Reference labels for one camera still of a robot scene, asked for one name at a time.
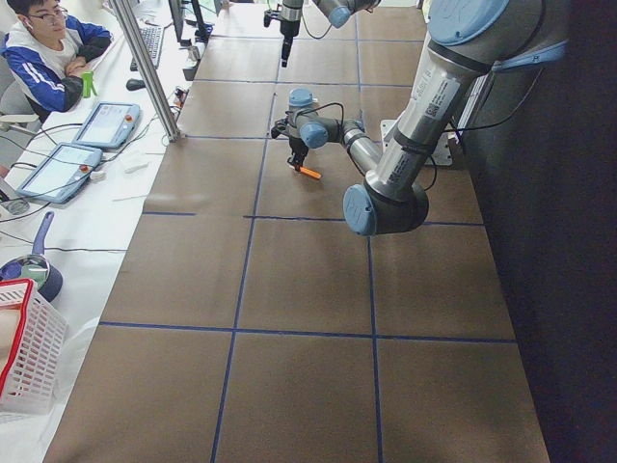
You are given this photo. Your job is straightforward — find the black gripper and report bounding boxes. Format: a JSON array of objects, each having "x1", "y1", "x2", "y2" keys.
[
  {"x1": 287, "y1": 136, "x2": 309, "y2": 170},
  {"x1": 280, "y1": 0, "x2": 303, "y2": 68}
]

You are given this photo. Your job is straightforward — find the orange highlighter pen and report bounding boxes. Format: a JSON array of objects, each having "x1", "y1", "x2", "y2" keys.
[{"x1": 295, "y1": 166, "x2": 322, "y2": 180}]

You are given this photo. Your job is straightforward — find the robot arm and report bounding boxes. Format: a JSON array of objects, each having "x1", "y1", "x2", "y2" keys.
[
  {"x1": 264, "y1": 0, "x2": 380, "y2": 68},
  {"x1": 271, "y1": 1, "x2": 571, "y2": 236}
]

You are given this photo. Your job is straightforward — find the black computer monitor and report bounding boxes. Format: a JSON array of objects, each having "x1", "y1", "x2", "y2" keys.
[{"x1": 168, "y1": 0, "x2": 213, "y2": 48}]

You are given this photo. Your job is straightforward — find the black keyboard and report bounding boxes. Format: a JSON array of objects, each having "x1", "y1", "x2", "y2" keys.
[{"x1": 140, "y1": 25, "x2": 165, "y2": 68}]

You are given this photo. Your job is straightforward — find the black computer mouse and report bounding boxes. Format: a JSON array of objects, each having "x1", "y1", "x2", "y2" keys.
[{"x1": 125, "y1": 78, "x2": 146, "y2": 92}]

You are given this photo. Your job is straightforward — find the blue teach pendant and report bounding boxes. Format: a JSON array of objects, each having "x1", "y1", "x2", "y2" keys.
[
  {"x1": 72, "y1": 101, "x2": 141, "y2": 149},
  {"x1": 16, "y1": 143, "x2": 103, "y2": 204}
]

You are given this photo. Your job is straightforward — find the person in blue jacket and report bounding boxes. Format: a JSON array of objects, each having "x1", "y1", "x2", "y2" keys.
[{"x1": 1, "y1": 1, "x2": 112, "y2": 121}]

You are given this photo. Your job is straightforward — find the grey office chair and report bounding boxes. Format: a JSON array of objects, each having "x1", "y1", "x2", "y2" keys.
[{"x1": 1, "y1": 58, "x2": 41, "y2": 135}]

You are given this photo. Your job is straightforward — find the blue saucepan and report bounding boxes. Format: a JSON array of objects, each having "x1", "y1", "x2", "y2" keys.
[{"x1": 1, "y1": 211, "x2": 64, "y2": 302}]

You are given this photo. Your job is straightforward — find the white plastic basket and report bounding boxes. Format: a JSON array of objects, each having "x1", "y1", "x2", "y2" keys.
[{"x1": 1, "y1": 279, "x2": 67, "y2": 420}]

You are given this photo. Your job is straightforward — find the aluminium frame post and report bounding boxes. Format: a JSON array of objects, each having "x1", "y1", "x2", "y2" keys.
[{"x1": 110, "y1": 0, "x2": 180, "y2": 142}]

